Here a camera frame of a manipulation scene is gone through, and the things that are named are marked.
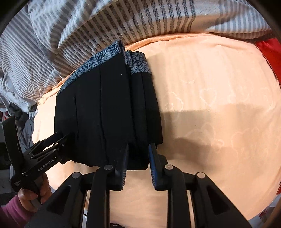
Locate black pants with patterned band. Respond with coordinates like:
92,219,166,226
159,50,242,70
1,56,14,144
54,40,163,170

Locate person's left hand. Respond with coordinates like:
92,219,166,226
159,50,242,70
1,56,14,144
18,173,52,212

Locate dark grey jacket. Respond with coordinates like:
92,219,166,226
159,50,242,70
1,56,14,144
9,103,37,152

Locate peach orange blanket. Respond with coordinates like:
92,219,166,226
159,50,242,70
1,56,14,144
31,32,281,228

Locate grey striped duvet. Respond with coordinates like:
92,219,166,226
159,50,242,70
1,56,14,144
1,1,271,112

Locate red embroidered cushion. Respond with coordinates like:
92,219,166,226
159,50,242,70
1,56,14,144
255,38,281,84

